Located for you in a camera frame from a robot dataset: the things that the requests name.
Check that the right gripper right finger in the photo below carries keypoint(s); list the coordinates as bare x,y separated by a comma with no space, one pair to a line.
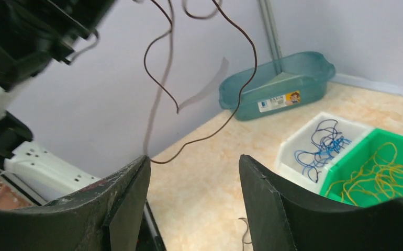
285,216

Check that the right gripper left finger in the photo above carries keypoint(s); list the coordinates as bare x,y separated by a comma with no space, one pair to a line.
105,215

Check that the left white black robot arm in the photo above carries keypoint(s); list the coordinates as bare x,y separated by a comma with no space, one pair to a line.
33,35

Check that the white plastic bin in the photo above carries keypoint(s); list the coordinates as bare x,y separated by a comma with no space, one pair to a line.
307,156

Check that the pink perforated basket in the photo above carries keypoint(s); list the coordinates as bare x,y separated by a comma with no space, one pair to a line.
10,200

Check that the green plastic bin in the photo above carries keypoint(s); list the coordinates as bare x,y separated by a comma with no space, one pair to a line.
371,173

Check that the teal translucent plastic tub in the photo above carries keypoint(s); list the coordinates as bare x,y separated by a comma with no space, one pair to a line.
276,86

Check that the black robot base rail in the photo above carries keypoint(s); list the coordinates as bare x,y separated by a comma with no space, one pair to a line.
149,237

